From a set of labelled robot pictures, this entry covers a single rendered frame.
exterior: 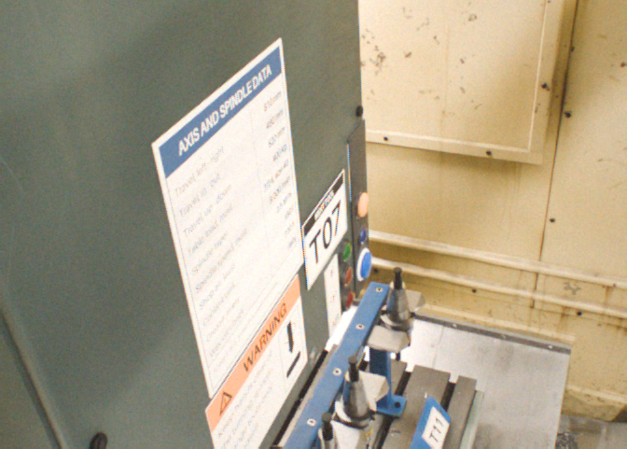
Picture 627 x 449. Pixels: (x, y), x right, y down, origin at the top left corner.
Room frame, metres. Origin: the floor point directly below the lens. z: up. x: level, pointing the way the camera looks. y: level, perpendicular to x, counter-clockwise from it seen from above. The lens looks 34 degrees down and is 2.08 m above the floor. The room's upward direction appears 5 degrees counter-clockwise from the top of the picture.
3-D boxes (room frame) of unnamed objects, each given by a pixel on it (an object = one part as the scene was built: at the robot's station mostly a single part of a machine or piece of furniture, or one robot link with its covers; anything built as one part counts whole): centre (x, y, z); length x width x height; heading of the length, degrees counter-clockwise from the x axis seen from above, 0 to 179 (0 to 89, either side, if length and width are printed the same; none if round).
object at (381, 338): (0.87, -0.11, 1.21); 0.07 x 0.05 x 0.01; 64
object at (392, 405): (0.99, -0.11, 1.05); 0.10 x 0.05 x 0.30; 64
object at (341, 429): (0.67, -0.02, 1.21); 0.07 x 0.05 x 0.01; 64
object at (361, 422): (0.72, -0.04, 1.21); 0.06 x 0.06 x 0.03
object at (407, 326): (0.92, -0.14, 1.21); 0.06 x 0.06 x 0.03
